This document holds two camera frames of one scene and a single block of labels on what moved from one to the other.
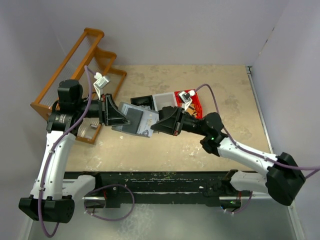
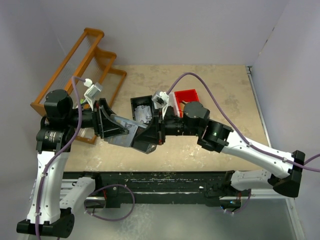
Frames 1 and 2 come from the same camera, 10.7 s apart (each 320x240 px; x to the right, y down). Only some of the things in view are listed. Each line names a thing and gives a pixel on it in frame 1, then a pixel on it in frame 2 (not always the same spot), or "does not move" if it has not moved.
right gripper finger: (168, 125) -> (150, 132)
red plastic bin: (195, 100) does not move
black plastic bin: (146, 100) does not move
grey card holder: (141, 119) -> (125, 140)
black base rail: (113, 187) does not move
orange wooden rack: (90, 66) does not move
